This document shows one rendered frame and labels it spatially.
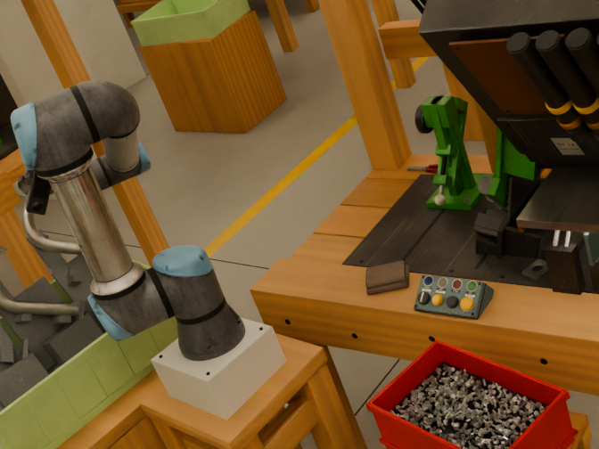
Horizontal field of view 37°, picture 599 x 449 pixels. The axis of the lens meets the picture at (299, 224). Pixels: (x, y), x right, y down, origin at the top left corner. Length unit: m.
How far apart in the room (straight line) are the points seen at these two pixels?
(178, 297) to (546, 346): 0.76
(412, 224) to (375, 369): 1.13
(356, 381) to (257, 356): 1.33
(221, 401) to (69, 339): 0.60
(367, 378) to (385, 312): 1.28
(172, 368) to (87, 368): 0.31
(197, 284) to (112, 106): 0.42
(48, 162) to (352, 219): 0.97
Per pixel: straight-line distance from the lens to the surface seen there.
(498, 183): 1.95
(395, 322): 2.03
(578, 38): 1.42
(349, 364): 3.38
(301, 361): 2.05
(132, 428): 2.27
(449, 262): 2.11
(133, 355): 2.30
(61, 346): 2.41
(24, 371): 2.39
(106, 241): 1.84
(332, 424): 2.16
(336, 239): 2.37
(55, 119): 1.74
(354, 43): 2.46
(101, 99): 1.75
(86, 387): 2.26
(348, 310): 2.09
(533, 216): 1.76
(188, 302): 1.92
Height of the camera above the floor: 2.06
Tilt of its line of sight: 28 degrees down
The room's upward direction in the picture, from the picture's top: 21 degrees counter-clockwise
